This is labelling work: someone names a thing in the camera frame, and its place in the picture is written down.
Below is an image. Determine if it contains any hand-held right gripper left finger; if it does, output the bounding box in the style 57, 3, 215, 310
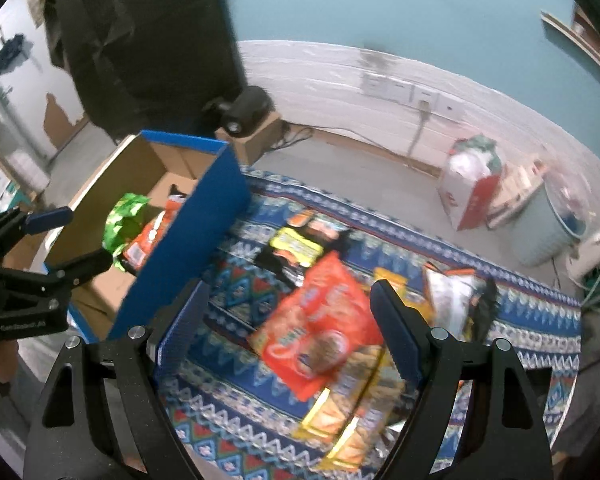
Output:
22, 280, 211, 480

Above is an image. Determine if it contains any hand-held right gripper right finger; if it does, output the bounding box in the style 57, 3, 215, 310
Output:
370, 280, 553, 480

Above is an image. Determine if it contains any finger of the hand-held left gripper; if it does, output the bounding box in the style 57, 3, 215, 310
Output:
0, 247, 114, 293
0, 207, 74, 261

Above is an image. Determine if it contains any yellow cracker packet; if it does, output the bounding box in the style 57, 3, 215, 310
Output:
314, 407, 383, 472
292, 345, 387, 445
372, 266, 432, 322

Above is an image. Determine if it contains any silver snack bag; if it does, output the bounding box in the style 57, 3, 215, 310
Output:
422, 265, 499, 348

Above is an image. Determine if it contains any large orange snack bag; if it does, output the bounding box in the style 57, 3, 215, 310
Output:
247, 251, 387, 403

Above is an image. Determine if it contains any blue cardboard box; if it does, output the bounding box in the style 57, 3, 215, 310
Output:
44, 130, 254, 343

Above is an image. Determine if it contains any dark orange snack packet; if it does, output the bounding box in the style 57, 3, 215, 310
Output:
286, 209, 352, 242

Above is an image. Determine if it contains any yellow and black snack packet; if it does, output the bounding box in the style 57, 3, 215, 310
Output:
270, 226, 327, 268

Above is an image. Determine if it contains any green snack bag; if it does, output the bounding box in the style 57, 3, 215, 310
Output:
102, 192, 152, 257

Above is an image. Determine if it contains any wooden shelf rack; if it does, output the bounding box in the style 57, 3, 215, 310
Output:
0, 105, 51, 211

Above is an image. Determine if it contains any small orange snack bag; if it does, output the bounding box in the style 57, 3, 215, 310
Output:
112, 195, 187, 275

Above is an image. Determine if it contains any blue patterned blanket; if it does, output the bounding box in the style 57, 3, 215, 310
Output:
157, 167, 584, 480

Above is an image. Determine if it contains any red and white bag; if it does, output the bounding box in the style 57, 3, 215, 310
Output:
436, 134, 504, 232

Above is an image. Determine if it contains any light blue bin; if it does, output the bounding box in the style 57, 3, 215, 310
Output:
509, 180, 589, 269

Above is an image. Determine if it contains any wooden tray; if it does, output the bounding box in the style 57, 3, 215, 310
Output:
486, 156, 549, 232

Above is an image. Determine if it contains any small brown cardboard box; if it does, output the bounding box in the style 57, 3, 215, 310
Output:
214, 111, 284, 167

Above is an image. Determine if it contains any white appliance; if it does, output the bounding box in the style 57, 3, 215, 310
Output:
564, 224, 600, 282

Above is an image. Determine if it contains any black hanging cloth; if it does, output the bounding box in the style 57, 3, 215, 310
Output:
44, 0, 249, 142

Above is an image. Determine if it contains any black round device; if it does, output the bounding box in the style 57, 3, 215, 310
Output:
202, 85, 277, 139

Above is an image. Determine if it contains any dark blue wall ornament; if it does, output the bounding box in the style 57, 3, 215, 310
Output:
0, 33, 32, 74

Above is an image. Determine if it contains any black cable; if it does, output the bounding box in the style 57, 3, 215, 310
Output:
270, 124, 314, 152

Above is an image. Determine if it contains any white wall outlet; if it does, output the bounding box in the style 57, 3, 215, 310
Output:
437, 95, 464, 124
362, 72, 392, 97
387, 80, 417, 107
412, 86, 442, 112

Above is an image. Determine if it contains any wall shelf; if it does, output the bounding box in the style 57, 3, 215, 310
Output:
540, 6, 600, 87

